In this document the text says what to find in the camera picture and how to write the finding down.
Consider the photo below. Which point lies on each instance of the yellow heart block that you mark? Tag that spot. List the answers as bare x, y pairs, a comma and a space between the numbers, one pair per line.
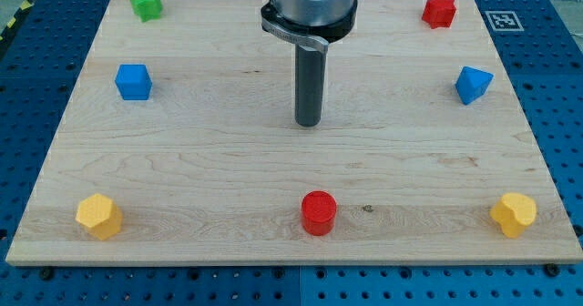
514, 213

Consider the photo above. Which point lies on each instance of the red cylinder block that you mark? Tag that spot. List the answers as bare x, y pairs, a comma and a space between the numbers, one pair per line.
318, 210

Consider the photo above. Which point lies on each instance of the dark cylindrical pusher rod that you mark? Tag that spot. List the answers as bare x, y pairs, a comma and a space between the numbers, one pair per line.
309, 85

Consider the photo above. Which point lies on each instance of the wooden board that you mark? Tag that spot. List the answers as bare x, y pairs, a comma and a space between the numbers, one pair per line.
211, 170

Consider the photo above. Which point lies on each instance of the blue cube block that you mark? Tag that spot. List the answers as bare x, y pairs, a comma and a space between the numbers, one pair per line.
133, 82

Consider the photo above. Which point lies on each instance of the blue triangle block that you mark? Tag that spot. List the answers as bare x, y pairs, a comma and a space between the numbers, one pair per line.
472, 83

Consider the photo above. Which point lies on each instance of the red star block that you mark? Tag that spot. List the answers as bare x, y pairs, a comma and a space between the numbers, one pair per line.
439, 13

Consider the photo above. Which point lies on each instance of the green star block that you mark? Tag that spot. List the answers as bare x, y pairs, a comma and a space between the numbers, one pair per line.
147, 9

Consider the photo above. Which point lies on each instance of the yellow hexagon block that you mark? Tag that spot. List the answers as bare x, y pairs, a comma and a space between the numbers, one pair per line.
99, 216

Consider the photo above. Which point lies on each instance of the white fiducial marker tag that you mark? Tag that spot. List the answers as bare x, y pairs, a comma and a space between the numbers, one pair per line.
504, 21

